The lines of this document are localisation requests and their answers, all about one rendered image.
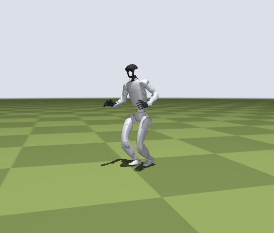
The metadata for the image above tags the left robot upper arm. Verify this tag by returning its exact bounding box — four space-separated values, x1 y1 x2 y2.
139 79 157 96

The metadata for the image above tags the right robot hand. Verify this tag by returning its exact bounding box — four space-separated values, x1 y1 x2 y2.
103 99 117 107

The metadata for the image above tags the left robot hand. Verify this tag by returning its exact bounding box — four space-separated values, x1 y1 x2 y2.
137 100 148 110

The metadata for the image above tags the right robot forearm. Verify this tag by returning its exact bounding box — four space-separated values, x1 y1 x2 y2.
113 99 123 108

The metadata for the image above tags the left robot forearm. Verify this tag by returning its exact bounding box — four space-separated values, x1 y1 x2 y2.
147 93 159 107

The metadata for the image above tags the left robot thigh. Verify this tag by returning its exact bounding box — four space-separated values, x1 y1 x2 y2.
136 115 152 151

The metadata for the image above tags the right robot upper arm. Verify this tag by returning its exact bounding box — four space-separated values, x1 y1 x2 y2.
121 83 128 103

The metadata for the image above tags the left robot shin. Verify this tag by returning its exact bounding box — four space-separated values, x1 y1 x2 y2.
138 144 153 160

